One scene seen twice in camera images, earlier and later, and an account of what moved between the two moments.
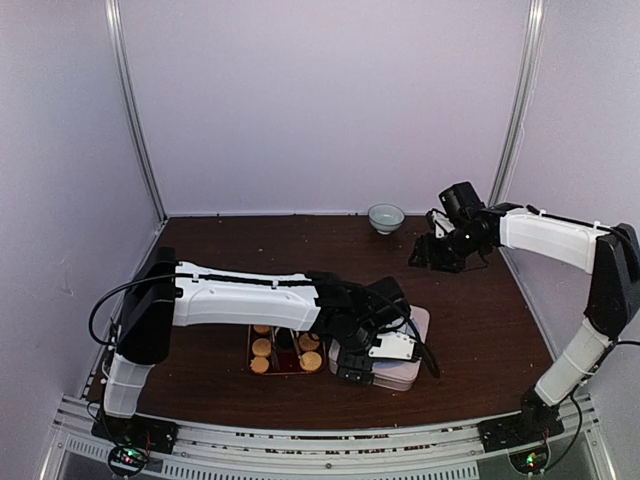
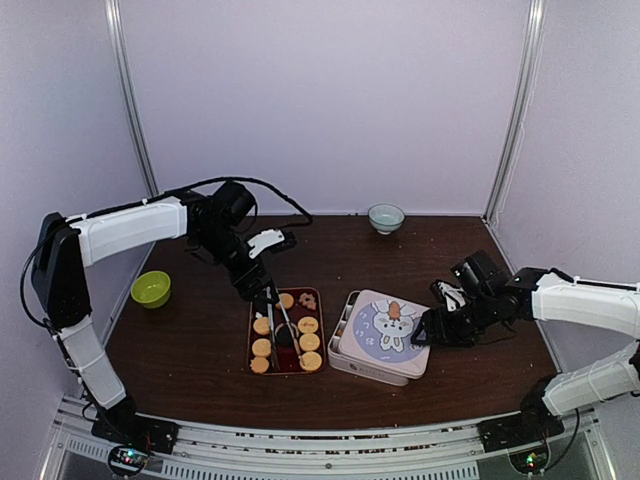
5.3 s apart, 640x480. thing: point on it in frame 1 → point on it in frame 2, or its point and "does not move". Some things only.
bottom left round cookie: (259, 364) does not move
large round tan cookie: (310, 361) does not move
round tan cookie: (261, 347) does not move
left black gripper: (351, 368) → (248, 290)
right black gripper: (426, 255) → (430, 319)
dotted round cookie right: (307, 344) does not move
